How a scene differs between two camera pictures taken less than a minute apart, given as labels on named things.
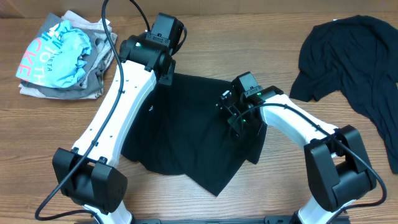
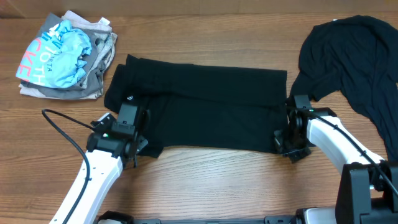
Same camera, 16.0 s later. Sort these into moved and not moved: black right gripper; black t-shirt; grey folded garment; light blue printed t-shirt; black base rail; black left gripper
Moved: black left gripper; black right gripper
Not moved: black t-shirt; light blue printed t-shirt; black base rail; grey folded garment
